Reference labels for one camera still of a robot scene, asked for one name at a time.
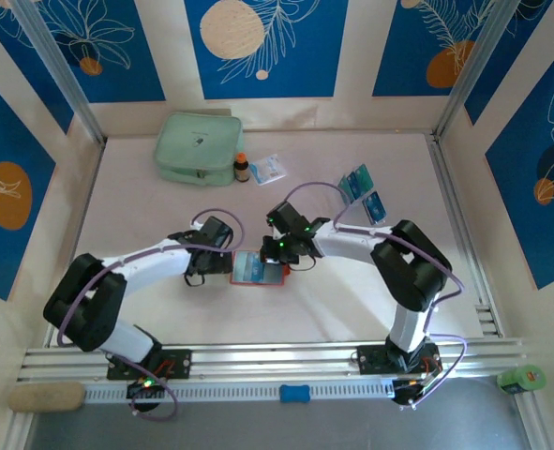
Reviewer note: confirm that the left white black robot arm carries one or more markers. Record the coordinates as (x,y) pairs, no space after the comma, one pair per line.
(150,262)

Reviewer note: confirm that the beige oblong block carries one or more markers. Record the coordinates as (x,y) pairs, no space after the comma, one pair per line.
(47,397)

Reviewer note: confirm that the orange card holder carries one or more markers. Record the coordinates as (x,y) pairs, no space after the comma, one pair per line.
(283,276)

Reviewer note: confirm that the white blue paper packet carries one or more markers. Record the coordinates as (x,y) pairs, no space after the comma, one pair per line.
(268,169)

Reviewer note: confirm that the black mounting plate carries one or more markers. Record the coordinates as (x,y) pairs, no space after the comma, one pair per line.
(178,363)
(372,358)

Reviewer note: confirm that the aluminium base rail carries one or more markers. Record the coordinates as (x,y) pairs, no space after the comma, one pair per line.
(276,361)

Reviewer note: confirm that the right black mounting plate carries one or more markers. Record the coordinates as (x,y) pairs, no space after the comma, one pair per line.
(372,358)

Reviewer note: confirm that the brown bottle orange cap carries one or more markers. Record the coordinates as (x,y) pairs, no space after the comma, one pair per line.
(242,169)

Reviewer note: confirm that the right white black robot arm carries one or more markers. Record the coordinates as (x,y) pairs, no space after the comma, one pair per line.
(408,267)

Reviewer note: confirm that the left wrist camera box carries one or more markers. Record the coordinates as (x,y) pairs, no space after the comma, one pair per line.
(218,232)

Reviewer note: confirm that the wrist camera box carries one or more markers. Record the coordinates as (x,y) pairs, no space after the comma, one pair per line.
(286,216)
(218,232)

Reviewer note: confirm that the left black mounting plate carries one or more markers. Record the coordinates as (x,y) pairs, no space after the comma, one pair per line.
(178,363)

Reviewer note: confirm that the mint green zipper pouch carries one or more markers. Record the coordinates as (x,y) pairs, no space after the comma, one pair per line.
(197,145)

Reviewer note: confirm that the aluminium side rail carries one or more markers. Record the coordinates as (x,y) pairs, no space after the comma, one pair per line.
(446,178)

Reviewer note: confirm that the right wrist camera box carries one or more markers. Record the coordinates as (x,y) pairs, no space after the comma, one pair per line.
(286,216)

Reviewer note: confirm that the green tape roll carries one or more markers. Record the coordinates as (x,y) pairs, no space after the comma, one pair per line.
(522,379)

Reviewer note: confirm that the blue bone-shaped clip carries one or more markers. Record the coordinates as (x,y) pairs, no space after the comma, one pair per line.
(294,394)

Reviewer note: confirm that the aluminium frame post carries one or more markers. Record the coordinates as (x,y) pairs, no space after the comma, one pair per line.
(60,70)
(475,70)

